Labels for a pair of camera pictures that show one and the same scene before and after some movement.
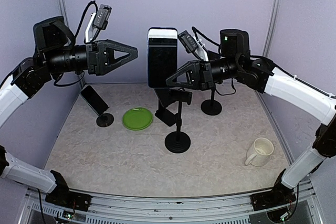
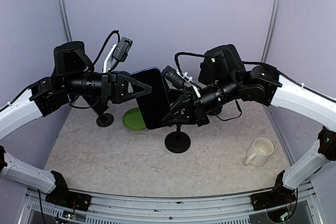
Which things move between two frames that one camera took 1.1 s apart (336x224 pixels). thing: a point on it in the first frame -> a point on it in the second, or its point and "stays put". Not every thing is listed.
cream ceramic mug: [258, 153] stays put
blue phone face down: [162, 56] -> [154, 105]
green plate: [137, 118] stays put
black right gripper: [199, 75] -> [192, 115]
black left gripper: [97, 52] -> [113, 86]
